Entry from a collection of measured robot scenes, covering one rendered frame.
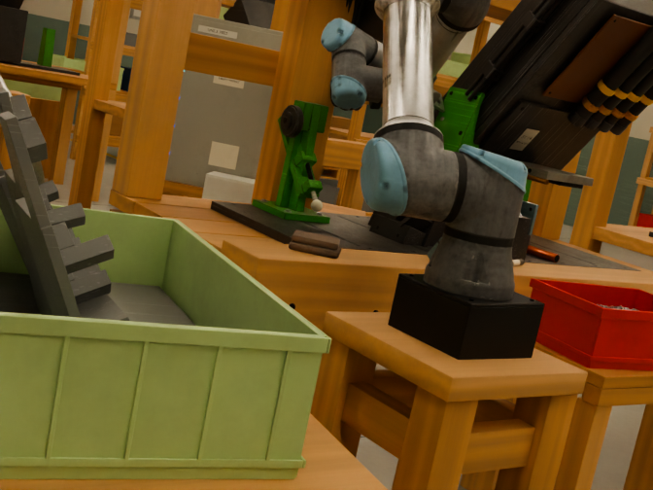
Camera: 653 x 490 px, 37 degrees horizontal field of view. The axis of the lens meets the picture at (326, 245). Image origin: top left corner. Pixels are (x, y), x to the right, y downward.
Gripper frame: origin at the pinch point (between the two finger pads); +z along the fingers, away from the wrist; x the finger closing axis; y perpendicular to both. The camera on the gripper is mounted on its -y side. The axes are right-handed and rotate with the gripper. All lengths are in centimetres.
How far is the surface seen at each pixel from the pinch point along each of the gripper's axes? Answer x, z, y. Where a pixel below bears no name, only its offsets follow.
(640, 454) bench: -63, 97, -20
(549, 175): -25.7, 15.3, 17.3
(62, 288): -99, -107, 22
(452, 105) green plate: -2.5, 2.5, 4.3
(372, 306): -60, -22, -8
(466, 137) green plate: -11.6, 4.8, 4.8
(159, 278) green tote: -68, -70, -13
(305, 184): -18.4, -20.2, -24.8
